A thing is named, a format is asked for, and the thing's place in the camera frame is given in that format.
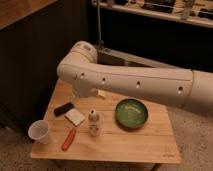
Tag black eraser block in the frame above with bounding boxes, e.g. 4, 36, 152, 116
54, 102, 74, 117

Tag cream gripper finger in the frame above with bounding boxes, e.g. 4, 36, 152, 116
96, 90, 106, 99

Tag dark wooden cabinet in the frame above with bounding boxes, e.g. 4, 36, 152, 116
0, 0, 88, 132

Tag translucent plastic cup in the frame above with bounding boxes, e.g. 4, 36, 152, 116
28, 120, 51, 144

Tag metal shelf rack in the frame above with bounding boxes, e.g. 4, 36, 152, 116
100, 9, 213, 72

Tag white sponge block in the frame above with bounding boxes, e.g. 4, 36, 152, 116
65, 109, 85, 126

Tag small wooden table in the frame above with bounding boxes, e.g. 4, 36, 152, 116
31, 80, 181, 164

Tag orange marker pen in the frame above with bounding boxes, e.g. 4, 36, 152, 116
61, 128, 76, 151

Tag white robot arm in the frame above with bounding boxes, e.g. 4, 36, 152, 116
57, 41, 213, 117

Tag green ceramic bowl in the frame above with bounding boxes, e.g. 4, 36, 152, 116
115, 98, 148, 129

